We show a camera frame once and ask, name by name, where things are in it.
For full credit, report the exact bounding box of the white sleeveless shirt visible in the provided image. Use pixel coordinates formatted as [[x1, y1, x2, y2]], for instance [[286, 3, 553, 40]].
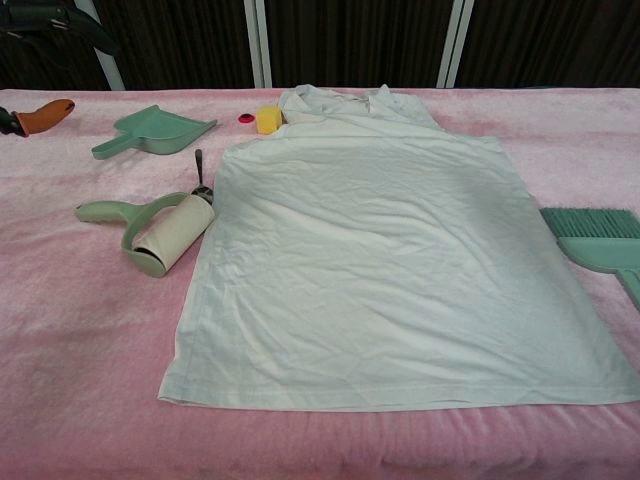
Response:
[[157, 83, 640, 414]]

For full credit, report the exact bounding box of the metal spoon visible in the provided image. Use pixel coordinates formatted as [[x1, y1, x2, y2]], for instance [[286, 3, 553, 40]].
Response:
[[189, 148, 215, 204]]

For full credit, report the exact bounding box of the green plastic dustpan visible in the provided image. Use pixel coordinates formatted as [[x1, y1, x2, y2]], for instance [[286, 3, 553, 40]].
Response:
[[90, 104, 219, 161]]

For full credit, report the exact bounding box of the pink fluffy blanket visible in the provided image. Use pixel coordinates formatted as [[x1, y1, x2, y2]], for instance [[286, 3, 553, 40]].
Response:
[[0, 87, 640, 480]]

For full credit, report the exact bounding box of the yellow sponge block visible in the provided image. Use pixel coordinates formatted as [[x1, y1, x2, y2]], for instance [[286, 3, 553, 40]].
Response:
[[256, 103, 286, 136]]

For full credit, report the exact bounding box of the green plastic hand brush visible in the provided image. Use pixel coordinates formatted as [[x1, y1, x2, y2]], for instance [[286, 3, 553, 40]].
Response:
[[538, 207, 640, 306]]

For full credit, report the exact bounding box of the white metal frame post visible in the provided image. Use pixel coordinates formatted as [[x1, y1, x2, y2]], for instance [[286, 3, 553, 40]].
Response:
[[436, 0, 475, 90], [243, 0, 274, 90], [91, 42, 126, 91]]

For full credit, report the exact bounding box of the green lint roller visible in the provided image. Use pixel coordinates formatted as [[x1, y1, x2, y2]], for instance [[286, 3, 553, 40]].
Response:
[[74, 192, 216, 279]]

